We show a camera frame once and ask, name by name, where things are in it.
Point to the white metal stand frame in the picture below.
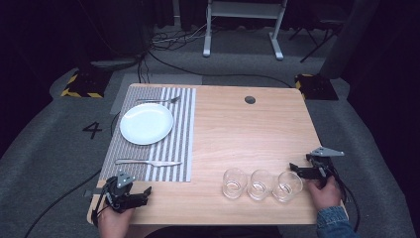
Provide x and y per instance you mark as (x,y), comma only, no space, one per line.
(244,10)

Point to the black yellow striped floor plate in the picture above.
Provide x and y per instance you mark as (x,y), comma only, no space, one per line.
(317,87)
(86,84)

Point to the clear drinking glass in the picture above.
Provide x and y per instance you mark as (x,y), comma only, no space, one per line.
(286,187)
(234,183)
(261,185)

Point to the dark round table grommet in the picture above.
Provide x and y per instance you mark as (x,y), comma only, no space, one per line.
(250,99)

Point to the dark folding chair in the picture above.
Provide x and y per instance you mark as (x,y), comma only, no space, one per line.
(317,36)

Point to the grey striped placemat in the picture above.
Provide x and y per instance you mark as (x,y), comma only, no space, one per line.
(155,145)

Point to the white round plate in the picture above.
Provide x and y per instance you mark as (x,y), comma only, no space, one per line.
(146,123)

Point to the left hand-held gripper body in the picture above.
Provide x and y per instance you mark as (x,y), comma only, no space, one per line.
(119,195)

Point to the person's left hand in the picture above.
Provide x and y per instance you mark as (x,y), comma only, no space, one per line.
(114,223)

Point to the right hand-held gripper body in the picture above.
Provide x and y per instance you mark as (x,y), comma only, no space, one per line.
(322,162)

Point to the silver fork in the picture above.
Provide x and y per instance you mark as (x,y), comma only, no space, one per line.
(160,99)

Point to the person's right hand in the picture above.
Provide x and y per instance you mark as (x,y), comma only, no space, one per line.
(325,195)

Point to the silver table knife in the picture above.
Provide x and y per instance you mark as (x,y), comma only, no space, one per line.
(145,162)

